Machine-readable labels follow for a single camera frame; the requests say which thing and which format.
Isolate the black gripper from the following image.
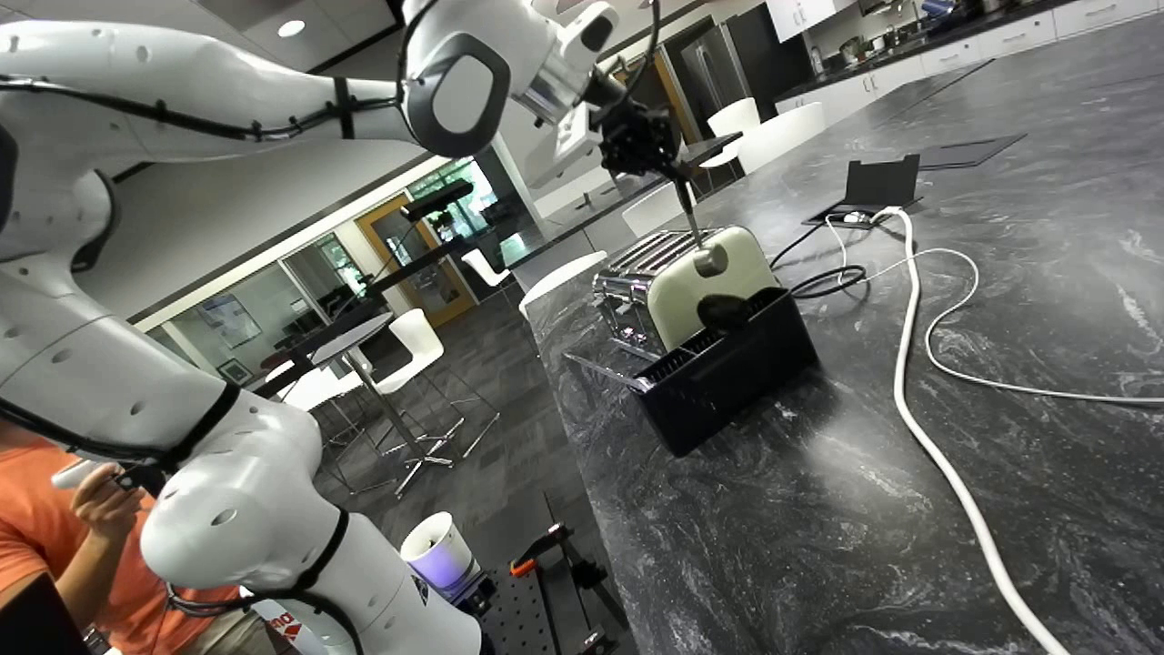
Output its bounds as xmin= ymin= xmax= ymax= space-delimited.
xmin=596 ymin=97 xmax=714 ymax=198

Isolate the person's bare hand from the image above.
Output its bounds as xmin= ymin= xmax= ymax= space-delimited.
xmin=69 ymin=467 xmax=149 ymax=547

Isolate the cream and chrome toaster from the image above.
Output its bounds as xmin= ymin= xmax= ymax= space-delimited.
xmin=588 ymin=222 xmax=784 ymax=356

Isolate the white round-backed chair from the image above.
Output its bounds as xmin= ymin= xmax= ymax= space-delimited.
xmin=516 ymin=246 xmax=610 ymax=325

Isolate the black pop-up socket box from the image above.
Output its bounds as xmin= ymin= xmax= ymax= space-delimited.
xmin=840 ymin=152 xmax=925 ymax=212

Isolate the black utensil holder box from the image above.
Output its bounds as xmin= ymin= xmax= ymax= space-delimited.
xmin=628 ymin=283 xmax=825 ymax=462

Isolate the white chair with metal legs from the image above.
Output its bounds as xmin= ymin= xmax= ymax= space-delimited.
xmin=365 ymin=305 xmax=501 ymax=467

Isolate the orange-tipped black clamp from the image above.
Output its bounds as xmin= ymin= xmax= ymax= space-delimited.
xmin=501 ymin=551 xmax=575 ymax=587

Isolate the white paper cup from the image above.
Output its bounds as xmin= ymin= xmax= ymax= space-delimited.
xmin=396 ymin=511 xmax=479 ymax=602

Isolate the black robot mounting board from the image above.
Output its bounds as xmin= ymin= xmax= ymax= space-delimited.
xmin=476 ymin=562 xmax=636 ymax=655

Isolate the white smartphone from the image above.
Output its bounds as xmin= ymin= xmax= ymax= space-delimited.
xmin=49 ymin=455 xmax=120 ymax=496

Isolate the person in orange shirt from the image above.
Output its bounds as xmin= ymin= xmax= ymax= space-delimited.
xmin=0 ymin=416 xmax=248 ymax=655

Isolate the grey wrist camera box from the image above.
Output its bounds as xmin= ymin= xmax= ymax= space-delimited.
xmin=549 ymin=102 xmax=609 ymax=166

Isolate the black cable bundle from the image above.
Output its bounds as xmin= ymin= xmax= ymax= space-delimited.
xmin=767 ymin=216 xmax=872 ymax=305

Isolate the thick white power cable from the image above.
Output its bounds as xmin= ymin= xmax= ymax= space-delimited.
xmin=871 ymin=200 xmax=1073 ymax=655

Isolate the thin white cable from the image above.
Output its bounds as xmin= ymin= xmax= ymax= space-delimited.
xmin=916 ymin=241 xmax=1164 ymax=411

